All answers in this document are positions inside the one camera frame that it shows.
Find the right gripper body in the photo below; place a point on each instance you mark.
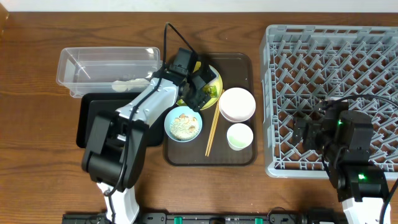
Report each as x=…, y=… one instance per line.
x=308, y=134

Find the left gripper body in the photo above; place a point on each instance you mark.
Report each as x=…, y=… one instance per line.
x=201, y=92

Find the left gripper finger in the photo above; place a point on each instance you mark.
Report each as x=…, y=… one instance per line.
x=203, y=75
x=196, y=98

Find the wooden chopstick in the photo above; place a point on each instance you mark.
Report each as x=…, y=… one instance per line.
x=214, y=121
x=213, y=133

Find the blue bowl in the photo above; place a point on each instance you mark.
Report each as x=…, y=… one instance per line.
x=177, y=111

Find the pink bowl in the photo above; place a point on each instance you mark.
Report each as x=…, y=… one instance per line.
x=237, y=105

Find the white napkin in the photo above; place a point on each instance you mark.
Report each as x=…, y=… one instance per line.
x=134, y=85

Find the white cup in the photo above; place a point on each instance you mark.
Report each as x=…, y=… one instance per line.
x=239, y=136

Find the green snack wrapper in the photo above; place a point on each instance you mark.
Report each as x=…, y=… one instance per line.
x=211, y=90

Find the rice and nut shells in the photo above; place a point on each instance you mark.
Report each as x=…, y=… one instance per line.
x=184, y=127

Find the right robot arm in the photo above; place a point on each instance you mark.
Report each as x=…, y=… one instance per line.
x=343, y=138

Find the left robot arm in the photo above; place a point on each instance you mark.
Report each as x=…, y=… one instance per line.
x=115, y=151

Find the grey dishwasher rack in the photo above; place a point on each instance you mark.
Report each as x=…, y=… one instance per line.
x=303, y=65

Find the yellow plate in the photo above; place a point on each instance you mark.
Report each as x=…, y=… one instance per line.
x=217, y=82

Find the brown serving tray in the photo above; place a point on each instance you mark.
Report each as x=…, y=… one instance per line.
x=235, y=71

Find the clear plastic bin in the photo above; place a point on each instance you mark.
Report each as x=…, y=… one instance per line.
x=86, y=70

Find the black tray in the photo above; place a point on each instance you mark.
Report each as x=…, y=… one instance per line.
x=93, y=103

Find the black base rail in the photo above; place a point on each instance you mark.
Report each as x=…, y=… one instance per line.
x=313, y=216

